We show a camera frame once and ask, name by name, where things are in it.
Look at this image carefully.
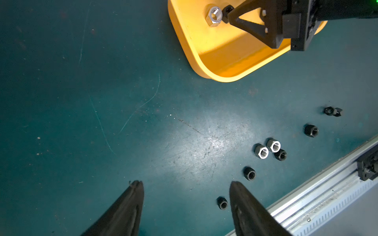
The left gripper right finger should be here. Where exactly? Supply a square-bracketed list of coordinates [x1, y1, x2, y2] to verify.
[229, 181, 290, 236]

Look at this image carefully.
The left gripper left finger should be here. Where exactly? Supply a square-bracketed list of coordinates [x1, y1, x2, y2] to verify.
[82, 181, 144, 236]

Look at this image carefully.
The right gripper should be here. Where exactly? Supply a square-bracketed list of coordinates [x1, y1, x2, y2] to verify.
[228, 0, 378, 51]

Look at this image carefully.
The yellow plastic storage box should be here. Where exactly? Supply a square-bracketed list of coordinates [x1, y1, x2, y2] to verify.
[167, 0, 328, 83]

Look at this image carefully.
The black nut below silver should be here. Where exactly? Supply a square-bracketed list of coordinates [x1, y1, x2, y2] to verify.
[274, 149, 287, 161]

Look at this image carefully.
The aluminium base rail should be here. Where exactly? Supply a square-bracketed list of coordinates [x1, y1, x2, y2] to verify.
[266, 137, 378, 236]

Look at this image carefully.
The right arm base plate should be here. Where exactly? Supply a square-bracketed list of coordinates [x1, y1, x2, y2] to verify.
[357, 145, 378, 181]

